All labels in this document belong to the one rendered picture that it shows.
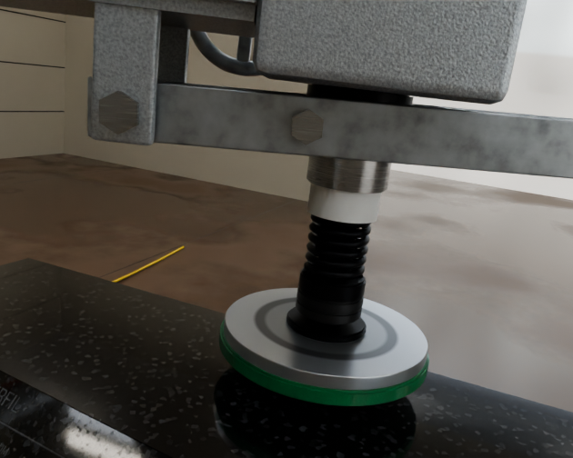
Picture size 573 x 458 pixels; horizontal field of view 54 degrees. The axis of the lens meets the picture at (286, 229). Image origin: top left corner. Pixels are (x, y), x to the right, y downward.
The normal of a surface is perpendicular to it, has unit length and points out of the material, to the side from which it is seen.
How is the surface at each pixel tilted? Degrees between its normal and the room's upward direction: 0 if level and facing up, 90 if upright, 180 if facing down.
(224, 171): 90
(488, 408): 0
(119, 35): 90
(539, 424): 0
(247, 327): 0
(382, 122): 90
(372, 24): 90
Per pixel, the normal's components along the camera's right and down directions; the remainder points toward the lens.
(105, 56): 0.02, 0.25
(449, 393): 0.11, -0.96
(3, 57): 0.92, 0.20
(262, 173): -0.38, 0.19
